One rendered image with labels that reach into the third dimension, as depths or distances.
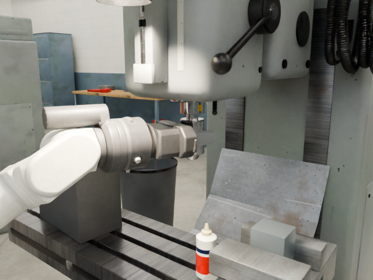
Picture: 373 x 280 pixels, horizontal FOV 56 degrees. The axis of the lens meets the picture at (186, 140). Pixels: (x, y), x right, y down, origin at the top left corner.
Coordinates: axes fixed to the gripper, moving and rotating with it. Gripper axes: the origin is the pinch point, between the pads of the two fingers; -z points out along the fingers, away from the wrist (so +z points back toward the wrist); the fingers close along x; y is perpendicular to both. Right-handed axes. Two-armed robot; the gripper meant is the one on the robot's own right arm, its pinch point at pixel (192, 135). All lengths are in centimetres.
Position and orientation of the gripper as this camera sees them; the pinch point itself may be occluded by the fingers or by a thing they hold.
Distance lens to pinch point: 66.4
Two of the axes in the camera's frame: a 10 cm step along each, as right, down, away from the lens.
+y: -0.1, 9.8, 2.1
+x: -5.5, -1.8, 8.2
